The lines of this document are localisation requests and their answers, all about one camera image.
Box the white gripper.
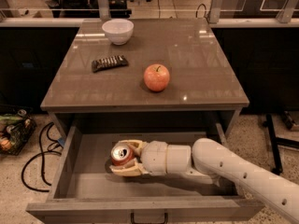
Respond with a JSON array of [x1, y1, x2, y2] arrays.
[[109, 139, 167, 176]]

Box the grey cabinet with glossy top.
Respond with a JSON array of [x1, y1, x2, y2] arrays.
[[41, 19, 249, 133]]

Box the red apple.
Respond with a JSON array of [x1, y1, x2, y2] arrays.
[[143, 63, 170, 92]]

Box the white ceramic bowl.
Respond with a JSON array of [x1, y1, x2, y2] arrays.
[[102, 19, 134, 45]]

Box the open grey top drawer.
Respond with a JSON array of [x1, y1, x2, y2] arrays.
[[26, 126, 263, 224]]

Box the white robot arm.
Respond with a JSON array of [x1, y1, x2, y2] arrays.
[[110, 138, 299, 224]]

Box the black floor cable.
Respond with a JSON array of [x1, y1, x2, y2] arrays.
[[21, 121, 63, 193]]

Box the red coke can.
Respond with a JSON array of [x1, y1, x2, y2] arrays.
[[110, 143, 135, 166]]

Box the dark striped snack bar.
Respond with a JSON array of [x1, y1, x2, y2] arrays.
[[92, 55, 129, 73]]

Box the black metal stand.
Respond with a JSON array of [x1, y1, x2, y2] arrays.
[[263, 114, 299, 175]]

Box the black drawer handle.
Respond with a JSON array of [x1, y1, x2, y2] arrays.
[[130, 213, 168, 224]]

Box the black wire basket with items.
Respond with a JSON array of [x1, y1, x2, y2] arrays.
[[0, 106, 36, 155]]

